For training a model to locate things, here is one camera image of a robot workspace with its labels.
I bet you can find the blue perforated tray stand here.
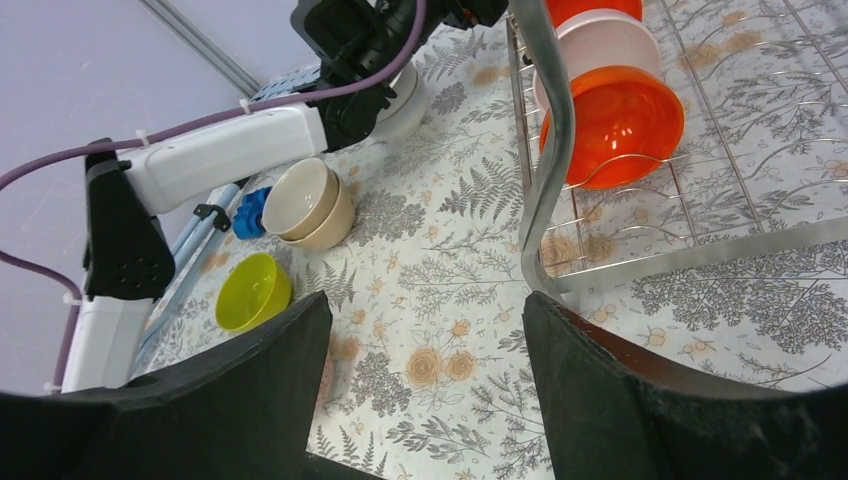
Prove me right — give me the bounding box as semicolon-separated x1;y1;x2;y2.
129;62;319;379

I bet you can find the orange bowl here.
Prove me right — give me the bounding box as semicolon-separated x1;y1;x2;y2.
564;65;685;189
544;0;643;27

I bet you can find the lime green bowl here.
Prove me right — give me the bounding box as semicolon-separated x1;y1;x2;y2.
215;253;293;332

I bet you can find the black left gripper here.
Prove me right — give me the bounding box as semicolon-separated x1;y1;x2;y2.
437;0;509;30

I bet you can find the blue toy block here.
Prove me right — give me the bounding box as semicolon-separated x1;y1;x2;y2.
231;187;271;240

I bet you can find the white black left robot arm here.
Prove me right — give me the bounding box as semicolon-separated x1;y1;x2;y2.
60;1;507;393

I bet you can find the beige bowl with flower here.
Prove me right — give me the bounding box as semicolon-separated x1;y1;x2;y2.
279;170;355;250

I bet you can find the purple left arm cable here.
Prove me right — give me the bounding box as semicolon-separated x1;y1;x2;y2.
0;0;429;392

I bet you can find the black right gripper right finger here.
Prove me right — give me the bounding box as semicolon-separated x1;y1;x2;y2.
522;291;847;479

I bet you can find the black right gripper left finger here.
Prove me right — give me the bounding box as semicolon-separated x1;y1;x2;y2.
1;292;333;479

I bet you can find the white pink bowl in rack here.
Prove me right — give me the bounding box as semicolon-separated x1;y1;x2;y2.
555;8;662;83

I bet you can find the stainless steel dish rack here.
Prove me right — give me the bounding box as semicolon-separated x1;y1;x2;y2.
506;1;847;297

